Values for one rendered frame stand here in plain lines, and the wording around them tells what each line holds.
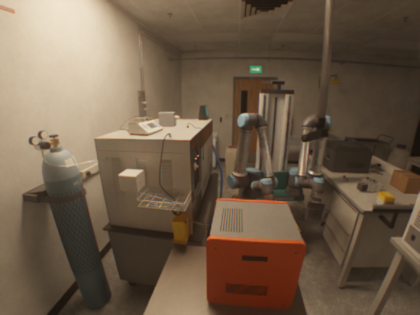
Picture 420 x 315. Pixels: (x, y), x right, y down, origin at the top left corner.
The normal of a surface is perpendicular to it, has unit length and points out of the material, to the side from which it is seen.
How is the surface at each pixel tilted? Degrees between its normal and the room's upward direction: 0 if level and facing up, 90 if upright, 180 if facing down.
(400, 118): 90
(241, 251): 90
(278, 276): 90
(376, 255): 90
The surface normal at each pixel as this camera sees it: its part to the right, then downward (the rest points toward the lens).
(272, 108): 0.01, 0.29
